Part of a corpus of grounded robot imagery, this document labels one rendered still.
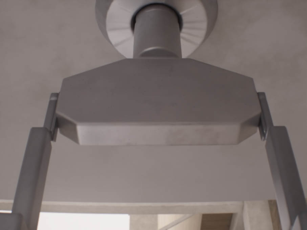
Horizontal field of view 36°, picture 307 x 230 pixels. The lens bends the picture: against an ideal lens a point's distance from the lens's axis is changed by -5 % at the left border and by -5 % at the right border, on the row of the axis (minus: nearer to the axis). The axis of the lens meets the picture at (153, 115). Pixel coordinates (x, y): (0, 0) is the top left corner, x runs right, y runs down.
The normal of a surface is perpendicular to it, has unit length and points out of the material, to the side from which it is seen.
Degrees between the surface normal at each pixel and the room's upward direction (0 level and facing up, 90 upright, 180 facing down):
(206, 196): 90
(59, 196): 90
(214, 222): 90
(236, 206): 90
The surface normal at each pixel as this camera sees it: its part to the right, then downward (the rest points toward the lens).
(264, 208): 0.00, -0.75
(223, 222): 0.00, 0.66
